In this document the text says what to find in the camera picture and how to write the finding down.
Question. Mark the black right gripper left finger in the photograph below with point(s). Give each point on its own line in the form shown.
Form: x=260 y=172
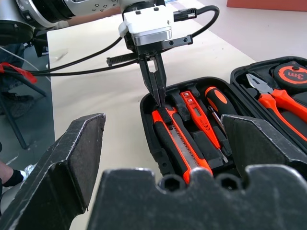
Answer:
x=48 y=179

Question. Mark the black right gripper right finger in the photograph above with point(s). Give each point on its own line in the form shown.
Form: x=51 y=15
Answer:
x=259 y=143

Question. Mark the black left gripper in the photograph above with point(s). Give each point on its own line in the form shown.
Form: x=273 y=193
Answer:
x=148 y=49

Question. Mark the orange voltage tester pen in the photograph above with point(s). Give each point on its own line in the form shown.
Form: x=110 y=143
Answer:
x=199 y=115

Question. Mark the orange black utility knife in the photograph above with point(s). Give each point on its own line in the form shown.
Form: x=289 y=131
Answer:
x=165 y=136

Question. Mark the black plastic tool case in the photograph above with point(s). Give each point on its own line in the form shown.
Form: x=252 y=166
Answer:
x=199 y=141

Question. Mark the white sneaker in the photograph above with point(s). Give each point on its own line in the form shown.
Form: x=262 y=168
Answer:
x=30 y=171

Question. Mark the person leg black sock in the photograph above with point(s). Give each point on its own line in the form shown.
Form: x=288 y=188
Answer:
x=13 y=178

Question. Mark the orange black tape measure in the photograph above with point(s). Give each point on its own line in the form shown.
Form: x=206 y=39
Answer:
x=292 y=76

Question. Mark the dark grey sneaker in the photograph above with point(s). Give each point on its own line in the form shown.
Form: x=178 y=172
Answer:
x=19 y=105

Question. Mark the red tape strip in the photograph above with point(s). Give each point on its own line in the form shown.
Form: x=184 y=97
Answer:
x=26 y=74

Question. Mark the red-brown foam block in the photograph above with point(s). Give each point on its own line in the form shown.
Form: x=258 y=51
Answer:
x=263 y=4

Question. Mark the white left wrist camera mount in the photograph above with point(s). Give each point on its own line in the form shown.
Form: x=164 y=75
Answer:
x=148 y=21

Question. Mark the black metal stand frame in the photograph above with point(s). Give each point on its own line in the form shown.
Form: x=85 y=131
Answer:
x=14 y=124

